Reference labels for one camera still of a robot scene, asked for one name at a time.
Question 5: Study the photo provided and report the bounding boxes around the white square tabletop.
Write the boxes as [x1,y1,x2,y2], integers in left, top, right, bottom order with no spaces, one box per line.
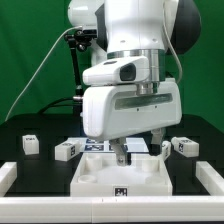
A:
[70,153,173,197]

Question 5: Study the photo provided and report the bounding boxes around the black base cable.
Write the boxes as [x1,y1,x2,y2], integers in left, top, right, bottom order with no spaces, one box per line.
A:
[40,97,83,115]

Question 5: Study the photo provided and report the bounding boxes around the white front fence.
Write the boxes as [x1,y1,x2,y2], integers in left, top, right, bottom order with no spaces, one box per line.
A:
[0,196,224,223]

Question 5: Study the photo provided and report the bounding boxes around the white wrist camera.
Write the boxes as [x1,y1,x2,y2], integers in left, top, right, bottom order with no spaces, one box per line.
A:
[83,56,149,86]

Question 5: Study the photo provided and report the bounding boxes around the white fence block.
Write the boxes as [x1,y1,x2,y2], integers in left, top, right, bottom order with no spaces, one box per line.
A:
[0,162,17,197]
[196,161,224,196]

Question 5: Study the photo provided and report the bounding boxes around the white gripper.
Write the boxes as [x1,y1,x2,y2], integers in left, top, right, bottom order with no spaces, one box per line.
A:
[83,79,182,166]

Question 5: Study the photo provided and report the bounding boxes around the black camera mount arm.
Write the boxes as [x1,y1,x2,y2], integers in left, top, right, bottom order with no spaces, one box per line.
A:
[64,29,97,101]

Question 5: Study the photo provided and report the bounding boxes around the grey camera cable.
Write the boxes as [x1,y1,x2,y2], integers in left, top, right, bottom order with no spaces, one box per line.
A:
[4,25,84,122]

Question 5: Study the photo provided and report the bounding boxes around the white marker sheet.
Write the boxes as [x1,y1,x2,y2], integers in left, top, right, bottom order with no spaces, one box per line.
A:
[67,137,148,153]

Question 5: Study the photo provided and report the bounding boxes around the white left fence block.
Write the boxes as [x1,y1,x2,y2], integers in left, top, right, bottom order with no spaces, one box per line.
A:
[0,162,17,197]

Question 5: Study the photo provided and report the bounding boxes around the white right fence block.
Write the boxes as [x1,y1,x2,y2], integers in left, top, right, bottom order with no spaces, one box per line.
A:
[196,161,224,196]

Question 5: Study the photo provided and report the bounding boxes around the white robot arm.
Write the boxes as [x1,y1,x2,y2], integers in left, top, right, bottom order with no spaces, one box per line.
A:
[68,0,201,166]

